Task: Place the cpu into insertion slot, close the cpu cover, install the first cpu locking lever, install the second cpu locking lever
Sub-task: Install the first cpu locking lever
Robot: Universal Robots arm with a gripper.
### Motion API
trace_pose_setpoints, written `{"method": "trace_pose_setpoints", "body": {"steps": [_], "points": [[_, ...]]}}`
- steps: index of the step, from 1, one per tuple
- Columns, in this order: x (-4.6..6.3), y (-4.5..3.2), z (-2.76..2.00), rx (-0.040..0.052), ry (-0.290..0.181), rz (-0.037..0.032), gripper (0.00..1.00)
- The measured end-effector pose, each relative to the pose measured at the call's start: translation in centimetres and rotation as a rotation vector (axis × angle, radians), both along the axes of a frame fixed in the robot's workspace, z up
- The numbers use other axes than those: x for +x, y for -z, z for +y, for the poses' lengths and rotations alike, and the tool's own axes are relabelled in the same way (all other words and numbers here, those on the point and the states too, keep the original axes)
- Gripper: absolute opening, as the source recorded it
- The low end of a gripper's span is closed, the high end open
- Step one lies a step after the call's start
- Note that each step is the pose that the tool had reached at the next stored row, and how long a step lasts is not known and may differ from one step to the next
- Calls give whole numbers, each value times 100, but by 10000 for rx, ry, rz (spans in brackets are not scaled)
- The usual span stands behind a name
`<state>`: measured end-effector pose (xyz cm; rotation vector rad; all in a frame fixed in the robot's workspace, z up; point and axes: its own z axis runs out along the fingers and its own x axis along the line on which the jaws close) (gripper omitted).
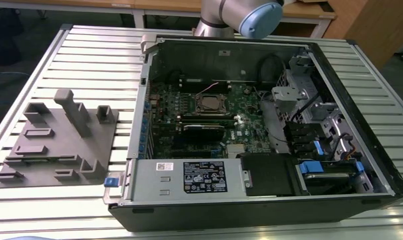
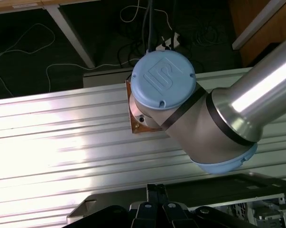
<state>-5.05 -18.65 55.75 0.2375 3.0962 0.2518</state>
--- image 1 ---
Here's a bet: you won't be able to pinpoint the silver CPU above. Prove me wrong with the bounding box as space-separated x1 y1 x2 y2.
201 96 221 109

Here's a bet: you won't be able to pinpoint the CPU socket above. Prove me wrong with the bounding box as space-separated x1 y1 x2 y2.
193 92 232 116

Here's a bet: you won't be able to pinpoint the black expansion slot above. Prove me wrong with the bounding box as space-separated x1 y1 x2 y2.
170 149 224 159

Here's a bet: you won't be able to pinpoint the RAM slot black clips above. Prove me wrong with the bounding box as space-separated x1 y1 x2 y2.
181 85 231 89

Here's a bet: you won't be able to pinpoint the RAM slot white clips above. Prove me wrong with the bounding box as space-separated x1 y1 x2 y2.
181 82 231 86

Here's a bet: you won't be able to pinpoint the black graphics card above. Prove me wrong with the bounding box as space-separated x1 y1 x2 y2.
182 123 227 145

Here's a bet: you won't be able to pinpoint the green motherboard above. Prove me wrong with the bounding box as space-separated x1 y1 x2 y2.
146 81 279 160

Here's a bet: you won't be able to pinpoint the small silver heatsink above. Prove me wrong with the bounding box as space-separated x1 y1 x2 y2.
225 143 247 154

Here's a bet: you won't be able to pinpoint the grey power supply unit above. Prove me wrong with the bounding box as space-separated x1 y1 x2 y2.
125 157 248 201

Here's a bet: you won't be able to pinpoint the black plastic shroud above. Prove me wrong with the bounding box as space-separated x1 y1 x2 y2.
239 152 304 198

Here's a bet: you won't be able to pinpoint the black connector block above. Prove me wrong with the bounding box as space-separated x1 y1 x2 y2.
283 122 327 154

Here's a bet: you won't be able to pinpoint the grey plastic case latch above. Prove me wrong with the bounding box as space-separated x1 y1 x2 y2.
140 34 158 55

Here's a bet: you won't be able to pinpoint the silver metal drive cage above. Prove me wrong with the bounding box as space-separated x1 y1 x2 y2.
276 54 359 161

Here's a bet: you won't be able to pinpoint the blue plastic tab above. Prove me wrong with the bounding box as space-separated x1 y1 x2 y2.
309 139 324 156

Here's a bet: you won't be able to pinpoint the hard disk in blue carrier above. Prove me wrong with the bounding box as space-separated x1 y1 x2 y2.
296 160 365 196

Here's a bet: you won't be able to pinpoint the black PC case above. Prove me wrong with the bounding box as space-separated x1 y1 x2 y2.
106 33 403 233

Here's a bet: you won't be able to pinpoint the grey parts rack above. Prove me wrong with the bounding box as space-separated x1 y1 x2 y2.
0 89 120 189

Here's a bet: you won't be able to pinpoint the wooden cabinet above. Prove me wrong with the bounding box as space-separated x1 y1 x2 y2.
323 0 403 68

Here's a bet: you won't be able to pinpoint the grey flat ribbon cable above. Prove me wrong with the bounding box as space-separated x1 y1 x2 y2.
260 99 288 154

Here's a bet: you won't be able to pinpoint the grey metal bracket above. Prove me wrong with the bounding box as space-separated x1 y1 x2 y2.
271 86 305 111

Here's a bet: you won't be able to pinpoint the thick black cable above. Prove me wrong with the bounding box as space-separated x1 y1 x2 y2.
257 53 285 85
289 91 321 125

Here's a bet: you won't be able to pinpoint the coloured wire bundle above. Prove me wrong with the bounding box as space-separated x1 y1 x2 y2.
341 147 359 161

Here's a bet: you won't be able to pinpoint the wooden desk white frame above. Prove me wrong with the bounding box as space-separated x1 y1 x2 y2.
133 0 337 39
0 0 137 28

